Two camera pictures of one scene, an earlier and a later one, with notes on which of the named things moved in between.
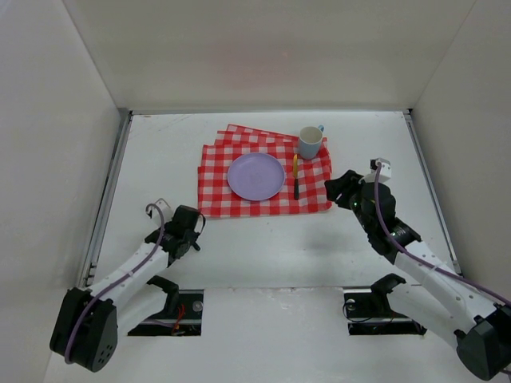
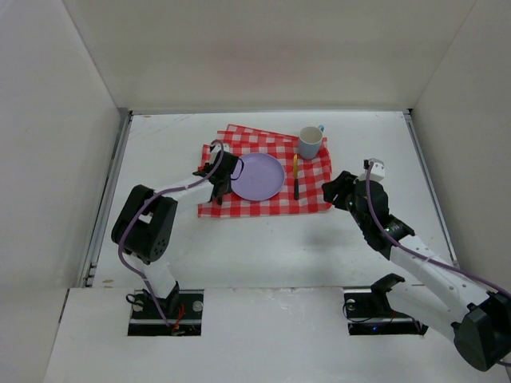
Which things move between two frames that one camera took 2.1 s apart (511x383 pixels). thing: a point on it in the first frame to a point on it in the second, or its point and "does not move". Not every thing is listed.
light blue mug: x=310 y=141 does not move
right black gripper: x=347 y=191 does not move
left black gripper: x=188 y=234 to x=223 y=180
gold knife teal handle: x=296 y=187 does not move
